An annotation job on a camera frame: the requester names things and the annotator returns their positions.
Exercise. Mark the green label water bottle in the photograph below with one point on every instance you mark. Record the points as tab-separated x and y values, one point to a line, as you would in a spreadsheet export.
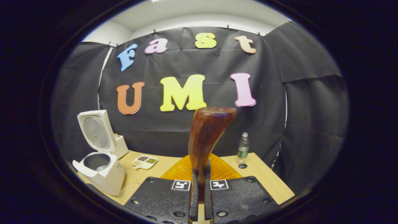
243	147

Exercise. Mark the white toaster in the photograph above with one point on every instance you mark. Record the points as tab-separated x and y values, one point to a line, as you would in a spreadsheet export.
122	147

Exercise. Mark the white rice cooker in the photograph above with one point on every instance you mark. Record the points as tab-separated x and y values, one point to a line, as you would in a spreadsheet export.
105	180

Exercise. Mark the black table grommet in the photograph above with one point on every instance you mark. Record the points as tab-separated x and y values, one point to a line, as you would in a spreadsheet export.
242	166

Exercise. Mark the brown wooden spoon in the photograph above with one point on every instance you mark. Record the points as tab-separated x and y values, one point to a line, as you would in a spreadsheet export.
208	133

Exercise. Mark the white divided seasoning dish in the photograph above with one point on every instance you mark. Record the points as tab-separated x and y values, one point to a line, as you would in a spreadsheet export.
144	161

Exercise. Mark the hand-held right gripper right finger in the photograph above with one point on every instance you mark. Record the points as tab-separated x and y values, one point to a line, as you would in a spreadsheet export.
239	199

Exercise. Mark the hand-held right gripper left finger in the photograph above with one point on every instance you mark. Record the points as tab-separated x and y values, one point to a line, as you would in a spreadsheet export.
161	199

